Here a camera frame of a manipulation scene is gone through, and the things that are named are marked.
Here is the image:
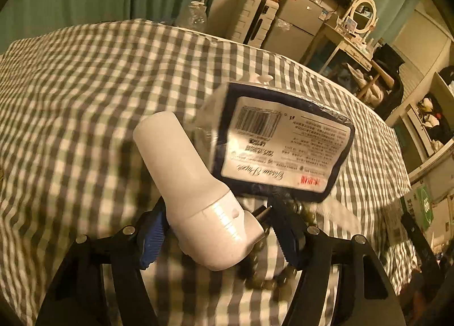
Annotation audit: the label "white suitcase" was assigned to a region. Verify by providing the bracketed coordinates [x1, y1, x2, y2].
[226, 0, 279, 48]

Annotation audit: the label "green white carton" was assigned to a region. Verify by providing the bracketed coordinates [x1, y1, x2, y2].
[402, 182, 434, 232]

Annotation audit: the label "white shelf unit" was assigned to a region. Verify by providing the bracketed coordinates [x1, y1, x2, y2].
[386, 72, 453, 201]

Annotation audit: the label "white dressing table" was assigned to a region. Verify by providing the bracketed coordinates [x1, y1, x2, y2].
[300, 24, 373, 78]

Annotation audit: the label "clear water jug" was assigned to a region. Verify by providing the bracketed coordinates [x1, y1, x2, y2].
[175, 1, 207, 32]

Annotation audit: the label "oval vanity mirror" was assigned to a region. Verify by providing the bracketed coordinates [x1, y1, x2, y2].
[345, 0, 378, 35]

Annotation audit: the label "black framed labelled package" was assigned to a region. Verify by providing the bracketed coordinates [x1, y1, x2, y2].
[190, 73, 356, 203]

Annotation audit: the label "checkered gingham bedsheet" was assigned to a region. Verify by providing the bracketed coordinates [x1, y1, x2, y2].
[1, 20, 416, 325]

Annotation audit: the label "dark bead bracelet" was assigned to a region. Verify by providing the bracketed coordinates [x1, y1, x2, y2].
[237, 200, 316, 291]

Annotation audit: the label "black clothes on chair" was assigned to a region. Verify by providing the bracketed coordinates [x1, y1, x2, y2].
[373, 44, 405, 121]

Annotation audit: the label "grey mini fridge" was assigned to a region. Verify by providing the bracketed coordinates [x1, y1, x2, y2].
[262, 0, 325, 61]

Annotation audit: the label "white plastic bottle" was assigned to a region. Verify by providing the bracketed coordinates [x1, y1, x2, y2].
[133, 111, 264, 271]

